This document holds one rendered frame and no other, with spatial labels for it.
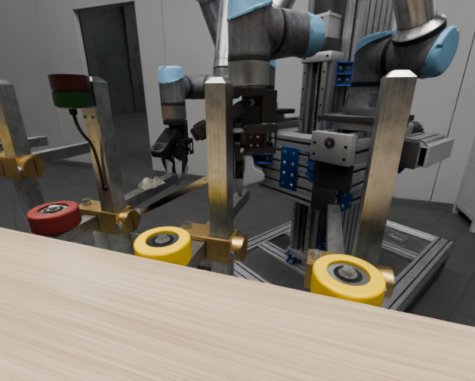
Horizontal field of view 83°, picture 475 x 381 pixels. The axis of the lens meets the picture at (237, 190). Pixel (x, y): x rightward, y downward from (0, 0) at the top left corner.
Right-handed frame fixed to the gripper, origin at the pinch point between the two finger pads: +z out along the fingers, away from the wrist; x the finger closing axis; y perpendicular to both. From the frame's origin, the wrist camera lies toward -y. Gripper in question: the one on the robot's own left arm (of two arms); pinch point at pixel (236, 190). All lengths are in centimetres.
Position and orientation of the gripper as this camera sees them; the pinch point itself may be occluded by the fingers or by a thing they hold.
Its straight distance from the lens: 56.0
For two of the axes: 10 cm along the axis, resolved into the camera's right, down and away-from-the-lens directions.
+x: -0.4, -3.4, 9.4
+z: 0.0, 9.4, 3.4
